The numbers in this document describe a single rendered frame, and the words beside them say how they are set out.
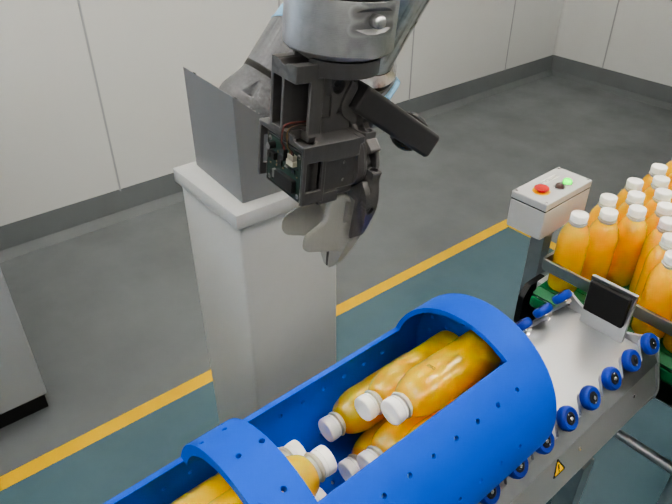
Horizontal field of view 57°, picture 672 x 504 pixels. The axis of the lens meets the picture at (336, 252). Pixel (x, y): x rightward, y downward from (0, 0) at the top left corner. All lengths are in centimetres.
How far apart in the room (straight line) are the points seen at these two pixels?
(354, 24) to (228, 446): 50
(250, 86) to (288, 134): 98
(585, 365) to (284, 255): 75
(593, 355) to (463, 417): 61
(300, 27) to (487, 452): 60
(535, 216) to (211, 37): 256
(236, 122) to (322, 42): 93
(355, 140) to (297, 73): 8
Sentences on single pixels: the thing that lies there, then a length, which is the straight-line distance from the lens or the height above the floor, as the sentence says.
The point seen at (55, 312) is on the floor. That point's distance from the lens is 313.
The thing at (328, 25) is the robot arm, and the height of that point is 171.
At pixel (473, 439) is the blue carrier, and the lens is 85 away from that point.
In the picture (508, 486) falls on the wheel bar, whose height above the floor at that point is 93.
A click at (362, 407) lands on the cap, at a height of 112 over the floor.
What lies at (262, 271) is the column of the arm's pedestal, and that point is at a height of 91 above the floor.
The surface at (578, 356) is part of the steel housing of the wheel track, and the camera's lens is 139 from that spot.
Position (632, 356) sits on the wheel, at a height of 98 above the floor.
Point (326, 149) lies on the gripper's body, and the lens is 50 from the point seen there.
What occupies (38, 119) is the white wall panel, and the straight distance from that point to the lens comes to 347.
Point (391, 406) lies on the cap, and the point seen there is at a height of 117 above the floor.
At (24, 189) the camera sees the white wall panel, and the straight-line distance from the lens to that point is 357.
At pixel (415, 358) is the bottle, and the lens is 98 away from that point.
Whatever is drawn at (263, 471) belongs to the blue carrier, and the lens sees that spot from 73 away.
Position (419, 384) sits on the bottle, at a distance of 89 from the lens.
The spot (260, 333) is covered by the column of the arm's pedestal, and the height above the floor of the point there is 71.
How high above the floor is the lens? 182
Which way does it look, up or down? 34 degrees down
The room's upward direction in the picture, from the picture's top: straight up
